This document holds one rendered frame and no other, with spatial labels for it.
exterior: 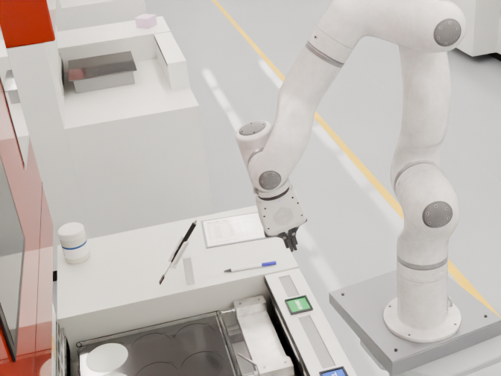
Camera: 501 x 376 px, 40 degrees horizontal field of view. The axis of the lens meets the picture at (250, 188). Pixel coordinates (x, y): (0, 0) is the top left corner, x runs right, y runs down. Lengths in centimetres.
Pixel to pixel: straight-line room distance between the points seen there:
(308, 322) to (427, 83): 61
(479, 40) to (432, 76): 453
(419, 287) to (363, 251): 190
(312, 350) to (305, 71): 61
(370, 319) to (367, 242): 185
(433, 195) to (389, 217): 235
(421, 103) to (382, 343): 60
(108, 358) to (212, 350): 25
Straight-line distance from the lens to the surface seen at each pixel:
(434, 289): 171
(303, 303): 171
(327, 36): 141
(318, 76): 143
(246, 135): 147
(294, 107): 143
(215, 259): 188
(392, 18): 140
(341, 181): 421
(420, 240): 160
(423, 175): 156
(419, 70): 150
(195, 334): 175
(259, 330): 177
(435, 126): 152
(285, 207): 157
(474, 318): 183
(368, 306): 186
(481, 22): 597
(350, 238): 368
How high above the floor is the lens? 203
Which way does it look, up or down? 29 degrees down
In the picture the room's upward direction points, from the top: 6 degrees counter-clockwise
